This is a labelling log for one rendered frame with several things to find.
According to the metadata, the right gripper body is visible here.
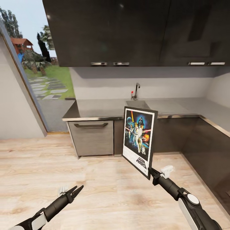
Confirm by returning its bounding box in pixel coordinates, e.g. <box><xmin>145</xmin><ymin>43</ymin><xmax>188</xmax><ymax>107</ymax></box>
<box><xmin>153</xmin><ymin>172</ymin><xmax>174</xmax><ymax>192</ymax></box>

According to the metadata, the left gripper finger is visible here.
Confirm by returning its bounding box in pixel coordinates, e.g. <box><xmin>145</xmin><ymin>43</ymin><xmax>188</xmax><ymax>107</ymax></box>
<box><xmin>67</xmin><ymin>186</ymin><xmax>77</xmax><ymax>194</ymax></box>
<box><xmin>71</xmin><ymin>186</ymin><xmax>84</xmax><ymax>201</ymax></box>

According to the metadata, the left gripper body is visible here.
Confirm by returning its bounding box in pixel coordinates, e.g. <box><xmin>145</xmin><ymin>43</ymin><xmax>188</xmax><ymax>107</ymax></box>
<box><xmin>52</xmin><ymin>192</ymin><xmax>73</xmax><ymax>214</ymax></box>

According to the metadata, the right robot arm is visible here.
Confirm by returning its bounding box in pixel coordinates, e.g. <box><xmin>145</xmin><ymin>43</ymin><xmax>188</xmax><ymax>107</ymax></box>
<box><xmin>148</xmin><ymin>165</ymin><xmax>222</xmax><ymax>230</ymax></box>

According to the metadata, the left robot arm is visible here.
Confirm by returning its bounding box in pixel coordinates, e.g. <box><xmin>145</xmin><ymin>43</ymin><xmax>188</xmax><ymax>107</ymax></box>
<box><xmin>8</xmin><ymin>186</ymin><xmax>84</xmax><ymax>230</ymax></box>

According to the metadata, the poster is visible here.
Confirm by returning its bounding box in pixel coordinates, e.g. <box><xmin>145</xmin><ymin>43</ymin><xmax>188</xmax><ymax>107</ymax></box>
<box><xmin>121</xmin><ymin>106</ymin><xmax>158</xmax><ymax>180</ymax></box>

